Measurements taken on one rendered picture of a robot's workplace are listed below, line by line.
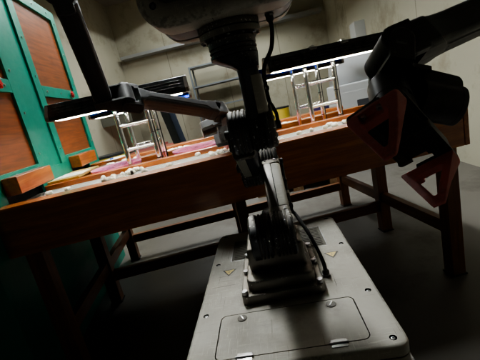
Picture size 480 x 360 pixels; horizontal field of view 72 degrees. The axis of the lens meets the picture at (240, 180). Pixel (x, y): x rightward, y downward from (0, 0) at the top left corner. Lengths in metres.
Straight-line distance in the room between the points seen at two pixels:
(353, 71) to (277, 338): 3.64
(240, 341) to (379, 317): 0.28
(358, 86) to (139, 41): 5.30
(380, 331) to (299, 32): 7.23
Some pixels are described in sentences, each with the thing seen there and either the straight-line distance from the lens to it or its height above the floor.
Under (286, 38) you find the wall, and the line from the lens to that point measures 7.65.
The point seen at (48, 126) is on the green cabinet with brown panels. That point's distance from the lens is 2.08.
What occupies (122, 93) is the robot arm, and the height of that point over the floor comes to 1.05.
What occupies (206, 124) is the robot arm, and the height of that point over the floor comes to 0.89.
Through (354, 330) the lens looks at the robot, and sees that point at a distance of 0.73.
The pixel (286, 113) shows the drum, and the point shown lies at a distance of 6.92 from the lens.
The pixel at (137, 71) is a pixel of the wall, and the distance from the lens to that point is 8.01.
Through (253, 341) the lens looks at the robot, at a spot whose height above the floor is 0.47.
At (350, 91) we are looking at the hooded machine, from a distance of 4.01.
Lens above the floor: 0.94
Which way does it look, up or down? 13 degrees down
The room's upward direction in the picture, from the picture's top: 13 degrees counter-clockwise
